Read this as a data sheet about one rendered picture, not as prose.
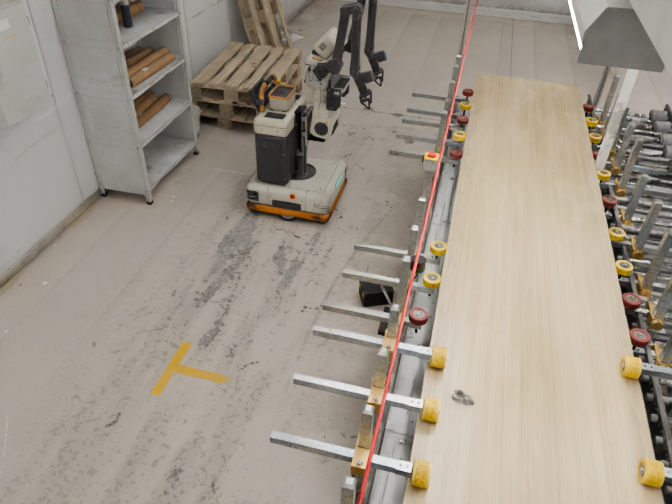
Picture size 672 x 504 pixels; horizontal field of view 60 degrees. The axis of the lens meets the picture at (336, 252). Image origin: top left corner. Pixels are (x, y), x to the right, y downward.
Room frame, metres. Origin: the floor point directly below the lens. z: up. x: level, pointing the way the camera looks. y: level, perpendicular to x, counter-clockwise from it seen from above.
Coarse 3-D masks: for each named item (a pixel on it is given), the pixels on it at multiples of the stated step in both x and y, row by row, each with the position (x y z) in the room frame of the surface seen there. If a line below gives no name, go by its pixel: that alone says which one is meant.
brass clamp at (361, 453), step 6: (372, 438) 1.10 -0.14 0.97; (360, 450) 1.06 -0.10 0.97; (366, 450) 1.06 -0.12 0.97; (354, 456) 1.03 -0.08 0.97; (360, 456) 1.03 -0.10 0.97; (366, 456) 1.03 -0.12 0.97; (354, 462) 1.01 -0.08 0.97; (366, 462) 1.01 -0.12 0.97; (354, 468) 1.00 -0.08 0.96; (360, 468) 0.99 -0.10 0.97; (354, 474) 1.00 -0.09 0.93; (360, 474) 0.99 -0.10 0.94
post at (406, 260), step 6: (402, 258) 1.81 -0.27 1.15; (408, 258) 1.81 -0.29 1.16; (402, 264) 1.80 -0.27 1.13; (408, 264) 1.79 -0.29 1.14; (402, 270) 1.80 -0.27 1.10; (408, 270) 1.79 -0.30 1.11; (402, 276) 1.80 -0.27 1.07; (408, 276) 1.80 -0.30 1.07; (402, 282) 1.80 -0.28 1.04; (402, 288) 1.80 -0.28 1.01; (402, 294) 1.80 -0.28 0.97; (402, 300) 1.80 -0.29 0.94; (402, 306) 1.79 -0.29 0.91; (402, 312) 1.79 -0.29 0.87
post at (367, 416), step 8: (368, 408) 1.08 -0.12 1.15; (368, 416) 1.06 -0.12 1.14; (360, 424) 1.07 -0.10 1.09; (368, 424) 1.06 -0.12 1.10; (360, 432) 1.07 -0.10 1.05; (368, 432) 1.06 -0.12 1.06; (360, 440) 1.07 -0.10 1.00; (368, 440) 1.06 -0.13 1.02; (368, 448) 1.06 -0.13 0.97; (360, 480) 1.07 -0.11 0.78; (360, 488) 1.07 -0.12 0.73
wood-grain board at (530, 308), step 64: (512, 128) 3.58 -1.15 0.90; (576, 128) 3.61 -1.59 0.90; (512, 192) 2.76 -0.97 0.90; (576, 192) 2.79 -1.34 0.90; (448, 256) 2.16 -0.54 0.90; (512, 256) 2.18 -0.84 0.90; (576, 256) 2.20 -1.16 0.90; (448, 320) 1.73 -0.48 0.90; (512, 320) 1.74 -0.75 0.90; (576, 320) 1.76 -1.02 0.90; (448, 384) 1.39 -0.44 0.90; (512, 384) 1.40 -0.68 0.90; (576, 384) 1.42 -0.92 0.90; (448, 448) 1.12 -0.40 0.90; (512, 448) 1.13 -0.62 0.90; (576, 448) 1.14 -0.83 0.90; (640, 448) 1.15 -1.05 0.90
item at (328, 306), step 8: (328, 304) 1.84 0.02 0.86; (336, 304) 1.84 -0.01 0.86; (336, 312) 1.82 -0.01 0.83; (344, 312) 1.81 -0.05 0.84; (352, 312) 1.80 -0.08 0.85; (360, 312) 1.80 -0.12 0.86; (368, 312) 1.80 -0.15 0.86; (376, 312) 1.80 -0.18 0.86; (384, 312) 1.80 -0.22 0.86; (376, 320) 1.78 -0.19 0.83; (384, 320) 1.77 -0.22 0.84; (408, 320) 1.76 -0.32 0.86; (416, 328) 1.74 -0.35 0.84
